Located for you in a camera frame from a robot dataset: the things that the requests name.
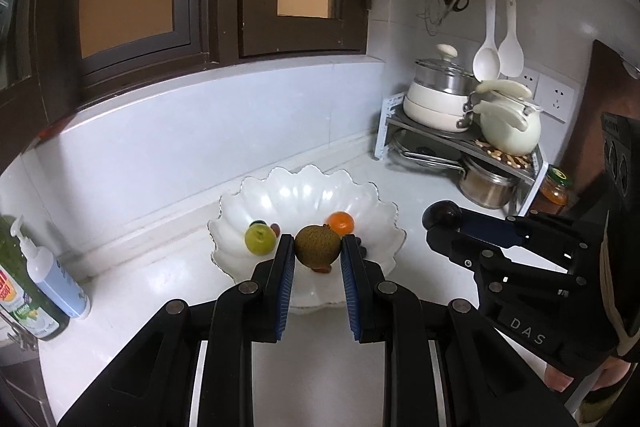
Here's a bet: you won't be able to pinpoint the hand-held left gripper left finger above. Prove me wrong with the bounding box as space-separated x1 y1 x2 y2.
57 233 296 427

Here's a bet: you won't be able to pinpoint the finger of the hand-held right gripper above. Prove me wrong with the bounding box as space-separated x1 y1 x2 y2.
457 213 608 275
425 228 588 323

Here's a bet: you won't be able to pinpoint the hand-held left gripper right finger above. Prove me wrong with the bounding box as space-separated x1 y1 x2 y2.
340 236 578 427

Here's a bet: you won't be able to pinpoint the dark purple plum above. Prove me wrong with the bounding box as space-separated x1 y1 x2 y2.
422 201 463 232

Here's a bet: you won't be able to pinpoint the small yellow-brown fruit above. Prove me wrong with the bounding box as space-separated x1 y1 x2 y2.
294 224 343 269

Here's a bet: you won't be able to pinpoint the green apple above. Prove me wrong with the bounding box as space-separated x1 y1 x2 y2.
244 226 277 257

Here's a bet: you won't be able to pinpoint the orange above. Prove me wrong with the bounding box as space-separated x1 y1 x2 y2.
326 212 355 237

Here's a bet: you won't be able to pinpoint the white scalloped bowl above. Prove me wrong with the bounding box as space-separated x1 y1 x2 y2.
207 165 407 315

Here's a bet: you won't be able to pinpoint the person's right forearm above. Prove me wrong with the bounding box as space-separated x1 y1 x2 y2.
582 347 640 427

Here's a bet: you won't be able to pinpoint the person's right hand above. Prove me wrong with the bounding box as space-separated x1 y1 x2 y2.
544 364 575 392

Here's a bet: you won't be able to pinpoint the steel pot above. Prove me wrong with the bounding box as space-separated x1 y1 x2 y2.
457 157 521 210

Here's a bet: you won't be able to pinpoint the grey corner shelf rack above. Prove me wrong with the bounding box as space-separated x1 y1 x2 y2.
374 93 548 218

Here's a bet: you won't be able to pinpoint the glass jar of sauce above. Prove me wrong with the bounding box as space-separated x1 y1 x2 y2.
537 165 573 215

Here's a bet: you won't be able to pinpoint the patterned trivet mat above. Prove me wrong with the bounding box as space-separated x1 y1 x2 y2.
472 139 536 170

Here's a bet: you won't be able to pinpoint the steel rimmed pot lid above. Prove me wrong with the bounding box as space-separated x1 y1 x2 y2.
392 132 463 170

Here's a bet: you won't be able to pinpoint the cream kettle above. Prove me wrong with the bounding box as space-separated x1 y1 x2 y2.
470 79 543 156

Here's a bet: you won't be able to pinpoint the cream cooking pot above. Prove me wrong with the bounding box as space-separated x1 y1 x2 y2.
403 79 473 132

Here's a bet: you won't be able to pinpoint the steel steamer with lid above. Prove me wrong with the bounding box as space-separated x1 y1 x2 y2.
414 44 476 95

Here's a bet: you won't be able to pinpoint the white rice spoon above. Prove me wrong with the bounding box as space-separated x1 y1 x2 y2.
497 0 525 78
472 0 502 80

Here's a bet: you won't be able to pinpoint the dark brown cutting board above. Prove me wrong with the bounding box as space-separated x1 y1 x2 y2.
567 39 640 202

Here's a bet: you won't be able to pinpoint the white pump soap bottle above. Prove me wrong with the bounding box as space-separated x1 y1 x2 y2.
10 215 92 320

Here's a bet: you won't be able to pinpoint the black scissors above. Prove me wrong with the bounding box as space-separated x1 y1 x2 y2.
427 0 470 28

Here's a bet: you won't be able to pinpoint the green dish soap bottle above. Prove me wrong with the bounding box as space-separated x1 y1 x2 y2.
0 214 71 342

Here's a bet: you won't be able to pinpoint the open brown window sash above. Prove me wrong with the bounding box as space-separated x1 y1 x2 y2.
0 0 83 168

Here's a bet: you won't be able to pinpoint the white wall socket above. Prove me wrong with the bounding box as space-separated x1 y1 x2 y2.
515 69 541 100
532 74 576 122

